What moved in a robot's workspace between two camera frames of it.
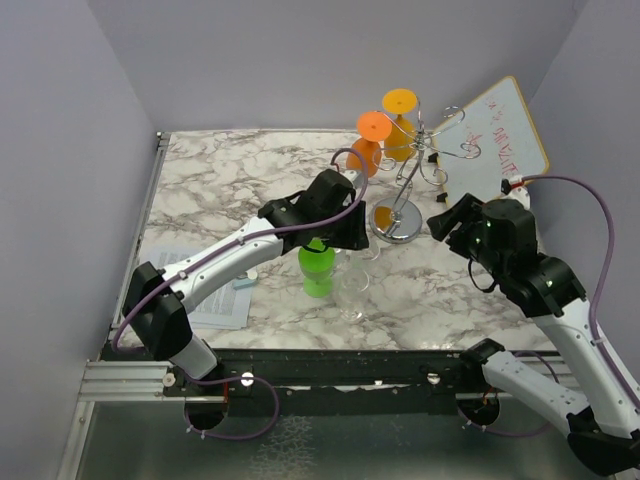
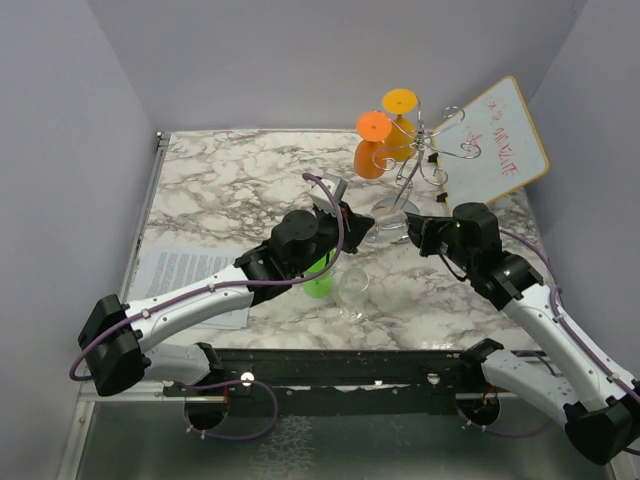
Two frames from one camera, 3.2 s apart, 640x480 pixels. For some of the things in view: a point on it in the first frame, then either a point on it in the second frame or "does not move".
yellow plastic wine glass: x=402 y=143 does not move
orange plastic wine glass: x=372 y=128 does not move
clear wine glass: x=359 y=259 to x=390 y=225
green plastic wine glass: x=317 y=268 does not move
